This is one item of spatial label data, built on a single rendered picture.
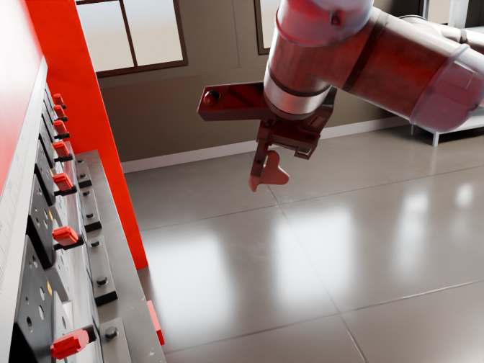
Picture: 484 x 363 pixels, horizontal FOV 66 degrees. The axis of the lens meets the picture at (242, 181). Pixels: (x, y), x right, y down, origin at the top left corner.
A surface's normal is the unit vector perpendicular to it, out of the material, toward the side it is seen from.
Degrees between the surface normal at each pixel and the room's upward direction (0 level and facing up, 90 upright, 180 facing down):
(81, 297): 0
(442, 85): 81
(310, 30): 122
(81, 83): 90
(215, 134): 90
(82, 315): 0
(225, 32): 90
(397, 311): 0
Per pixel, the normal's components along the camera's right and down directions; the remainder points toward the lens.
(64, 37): 0.42, 0.37
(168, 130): 0.18, 0.43
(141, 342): -0.11, -0.89
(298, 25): -0.69, 0.65
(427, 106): -0.36, 0.72
